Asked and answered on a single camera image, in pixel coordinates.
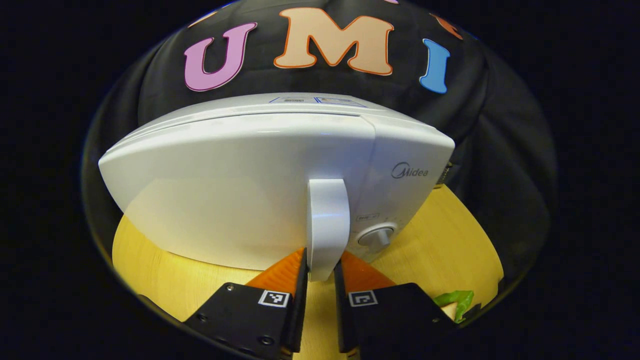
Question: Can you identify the white microwave oven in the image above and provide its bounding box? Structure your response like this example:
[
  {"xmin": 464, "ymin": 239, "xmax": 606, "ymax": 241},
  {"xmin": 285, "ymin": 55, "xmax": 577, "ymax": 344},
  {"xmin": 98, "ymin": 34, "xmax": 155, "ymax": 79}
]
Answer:
[{"xmin": 98, "ymin": 92, "xmax": 456, "ymax": 282}]

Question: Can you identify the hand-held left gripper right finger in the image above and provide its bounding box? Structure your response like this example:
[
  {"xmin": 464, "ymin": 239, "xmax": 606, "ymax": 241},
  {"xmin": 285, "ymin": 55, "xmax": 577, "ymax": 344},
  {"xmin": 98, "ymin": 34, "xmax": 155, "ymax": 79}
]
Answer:
[{"xmin": 333, "ymin": 250, "xmax": 458, "ymax": 360}]

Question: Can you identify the sandwich with green lettuce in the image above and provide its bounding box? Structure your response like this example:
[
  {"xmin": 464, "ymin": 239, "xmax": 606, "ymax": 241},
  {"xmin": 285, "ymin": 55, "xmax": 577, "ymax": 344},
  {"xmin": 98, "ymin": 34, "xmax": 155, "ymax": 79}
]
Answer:
[{"xmin": 432, "ymin": 290, "xmax": 476, "ymax": 324}]

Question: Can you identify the black backdrop cloth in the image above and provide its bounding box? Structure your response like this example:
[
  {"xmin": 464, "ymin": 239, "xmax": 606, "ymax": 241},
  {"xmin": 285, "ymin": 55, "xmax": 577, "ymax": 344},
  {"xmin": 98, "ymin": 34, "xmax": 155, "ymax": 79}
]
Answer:
[{"xmin": 82, "ymin": 0, "xmax": 558, "ymax": 281}]

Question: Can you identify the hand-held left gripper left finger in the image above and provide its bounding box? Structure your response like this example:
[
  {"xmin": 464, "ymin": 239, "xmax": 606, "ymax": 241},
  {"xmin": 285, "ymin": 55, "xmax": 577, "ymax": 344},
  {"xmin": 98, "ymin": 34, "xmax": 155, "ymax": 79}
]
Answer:
[{"xmin": 182, "ymin": 246, "xmax": 310, "ymax": 360}]

